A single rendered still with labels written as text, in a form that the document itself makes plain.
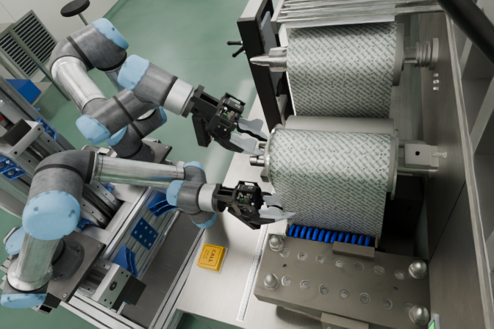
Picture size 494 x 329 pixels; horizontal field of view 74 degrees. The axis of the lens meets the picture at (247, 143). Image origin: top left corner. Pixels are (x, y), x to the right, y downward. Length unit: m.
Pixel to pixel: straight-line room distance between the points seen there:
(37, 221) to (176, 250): 1.18
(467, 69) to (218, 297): 0.82
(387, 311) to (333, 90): 0.51
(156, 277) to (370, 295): 1.35
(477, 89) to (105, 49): 0.98
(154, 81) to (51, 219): 0.41
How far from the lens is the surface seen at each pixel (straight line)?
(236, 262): 1.05
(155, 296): 1.94
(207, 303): 1.05
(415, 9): 0.79
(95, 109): 0.84
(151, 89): 0.73
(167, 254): 2.00
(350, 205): 0.78
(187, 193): 0.92
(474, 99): 0.59
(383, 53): 0.78
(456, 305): 0.55
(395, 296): 0.85
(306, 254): 0.89
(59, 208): 0.88
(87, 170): 0.99
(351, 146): 0.69
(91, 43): 1.15
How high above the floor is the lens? 1.85
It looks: 47 degrees down
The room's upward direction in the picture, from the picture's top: 21 degrees counter-clockwise
